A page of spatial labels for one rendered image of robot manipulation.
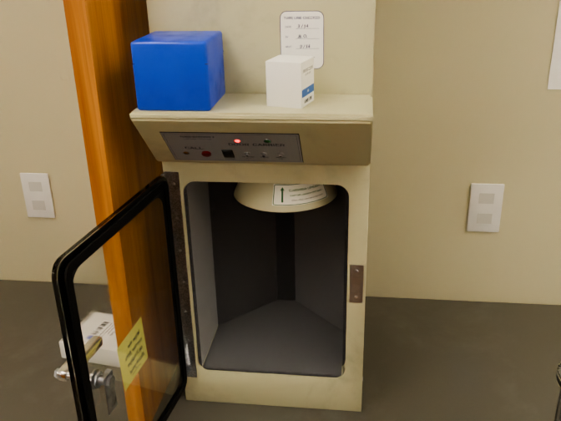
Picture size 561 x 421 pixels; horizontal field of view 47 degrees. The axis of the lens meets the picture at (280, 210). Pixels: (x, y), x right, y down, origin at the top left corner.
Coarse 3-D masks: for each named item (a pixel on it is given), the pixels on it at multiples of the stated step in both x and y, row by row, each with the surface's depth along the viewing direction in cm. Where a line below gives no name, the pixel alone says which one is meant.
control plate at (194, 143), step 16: (176, 144) 90; (192, 144) 90; (208, 144) 90; (224, 144) 89; (240, 144) 89; (256, 144) 88; (272, 144) 88; (288, 144) 88; (224, 160) 94; (240, 160) 94; (256, 160) 93; (272, 160) 93; (288, 160) 93
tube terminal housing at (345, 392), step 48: (192, 0) 89; (240, 0) 88; (288, 0) 87; (336, 0) 86; (240, 48) 91; (336, 48) 89; (192, 384) 116; (240, 384) 114; (288, 384) 113; (336, 384) 112
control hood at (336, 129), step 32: (224, 96) 92; (256, 96) 91; (320, 96) 90; (352, 96) 90; (160, 128) 86; (192, 128) 86; (224, 128) 85; (256, 128) 84; (288, 128) 84; (320, 128) 83; (352, 128) 82; (160, 160) 96; (192, 160) 95; (320, 160) 92; (352, 160) 91
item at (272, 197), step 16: (240, 192) 106; (256, 192) 103; (272, 192) 102; (288, 192) 101; (304, 192) 102; (320, 192) 103; (336, 192) 108; (256, 208) 102; (272, 208) 101; (288, 208) 101; (304, 208) 102
